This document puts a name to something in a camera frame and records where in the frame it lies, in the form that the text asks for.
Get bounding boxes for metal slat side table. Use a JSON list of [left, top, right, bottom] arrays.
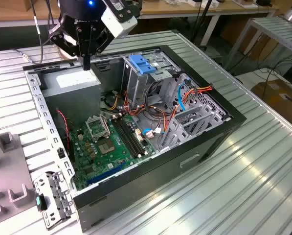
[[224, 16, 292, 71]]

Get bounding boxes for metal slot bracket plate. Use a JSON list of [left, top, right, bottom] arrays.
[[32, 170, 75, 231]]

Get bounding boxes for blue data wire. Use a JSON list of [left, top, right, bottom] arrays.
[[178, 82, 193, 112]]

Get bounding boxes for grey parts rack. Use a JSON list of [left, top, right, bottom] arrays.
[[0, 132, 36, 225]]

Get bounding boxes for green motherboard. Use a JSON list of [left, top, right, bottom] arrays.
[[68, 114, 158, 191]]

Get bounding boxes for black open PC case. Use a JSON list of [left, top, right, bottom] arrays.
[[22, 45, 247, 233]]

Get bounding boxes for metal socket cover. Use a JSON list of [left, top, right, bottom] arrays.
[[85, 115, 111, 142]]

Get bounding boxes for black cable with silver plug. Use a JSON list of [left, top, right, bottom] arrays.
[[15, 0, 53, 65]]

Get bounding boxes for black RAM slot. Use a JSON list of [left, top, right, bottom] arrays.
[[120, 115, 148, 155], [117, 116, 144, 156], [112, 118, 138, 159], [114, 117, 141, 158]]

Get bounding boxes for grey metal disk bay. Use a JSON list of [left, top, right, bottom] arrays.
[[160, 102, 232, 151]]

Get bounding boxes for small cardboard box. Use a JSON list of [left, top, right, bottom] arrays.
[[23, 0, 39, 12]]

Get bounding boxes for yellow orange supply wires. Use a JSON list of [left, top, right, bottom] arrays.
[[100, 94, 124, 112]]

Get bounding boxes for grey metal drive cage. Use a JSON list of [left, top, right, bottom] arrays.
[[121, 50, 182, 108]]

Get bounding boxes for black latch with teal tab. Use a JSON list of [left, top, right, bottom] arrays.
[[35, 193, 48, 212]]

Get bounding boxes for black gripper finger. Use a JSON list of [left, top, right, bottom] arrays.
[[48, 25, 88, 71], [87, 28, 113, 71]]

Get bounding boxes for orange red power wire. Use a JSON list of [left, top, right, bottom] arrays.
[[170, 84, 214, 120]]

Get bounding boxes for wooden desk white frame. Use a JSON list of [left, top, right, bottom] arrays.
[[0, 0, 280, 47]]

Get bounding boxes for CPU socket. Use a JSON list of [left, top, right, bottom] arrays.
[[96, 138, 118, 156]]

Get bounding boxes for large cardboard box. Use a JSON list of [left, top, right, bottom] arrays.
[[250, 79, 292, 127]]

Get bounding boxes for blue plastic drive latch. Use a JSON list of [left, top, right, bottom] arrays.
[[129, 54, 157, 75]]

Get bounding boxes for grey power supply unit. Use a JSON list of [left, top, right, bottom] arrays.
[[39, 66, 102, 128]]

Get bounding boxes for blue expansion slot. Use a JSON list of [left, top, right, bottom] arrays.
[[87, 161, 127, 186]]

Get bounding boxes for short blue wire white plug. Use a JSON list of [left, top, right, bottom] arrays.
[[141, 128, 166, 139]]

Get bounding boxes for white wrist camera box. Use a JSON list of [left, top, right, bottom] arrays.
[[101, 0, 138, 39]]

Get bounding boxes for orange wire bundle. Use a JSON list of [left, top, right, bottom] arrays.
[[123, 90, 180, 134]]

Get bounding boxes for red black fan wire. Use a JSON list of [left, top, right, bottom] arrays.
[[55, 109, 72, 150]]

